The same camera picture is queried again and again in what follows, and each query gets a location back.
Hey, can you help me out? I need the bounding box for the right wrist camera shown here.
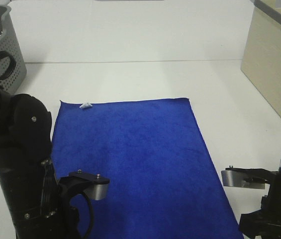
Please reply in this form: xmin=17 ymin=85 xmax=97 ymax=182
xmin=221 ymin=166 xmax=278 ymax=190

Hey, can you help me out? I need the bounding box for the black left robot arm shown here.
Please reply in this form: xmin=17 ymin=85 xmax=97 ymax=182
xmin=0 ymin=89 xmax=80 ymax=239

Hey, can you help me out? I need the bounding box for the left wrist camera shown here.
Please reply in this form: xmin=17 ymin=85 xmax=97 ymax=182
xmin=69 ymin=170 xmax=110 ymax=201

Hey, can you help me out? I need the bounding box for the blue towel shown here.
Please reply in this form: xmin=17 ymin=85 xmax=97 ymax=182
xmin=52 ymin=98 xmax=242 ymax=239

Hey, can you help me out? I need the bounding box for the grey perforated plastic basket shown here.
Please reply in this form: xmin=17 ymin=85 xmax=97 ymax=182
xmin=0 ymin=5 xmax=27 ymax=94

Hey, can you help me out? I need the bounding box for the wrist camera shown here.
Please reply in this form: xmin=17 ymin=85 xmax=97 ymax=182
xmin=221 ymin=166 xmax=278 ymax=190
xmin=69 ymin=170 xmax=110 ymax=201

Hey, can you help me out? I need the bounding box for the beige storage box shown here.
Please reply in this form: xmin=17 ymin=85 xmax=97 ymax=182
xmin=241 ymin=0 xmax=281 ymax=117

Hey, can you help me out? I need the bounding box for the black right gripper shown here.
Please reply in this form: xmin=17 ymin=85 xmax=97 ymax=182
xmin=239 ymin=174 xmax=281 ymax=239

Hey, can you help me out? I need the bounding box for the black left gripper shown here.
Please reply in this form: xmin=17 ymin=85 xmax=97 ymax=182
xmin=13 ymin=158 xmax=81 ymax=239

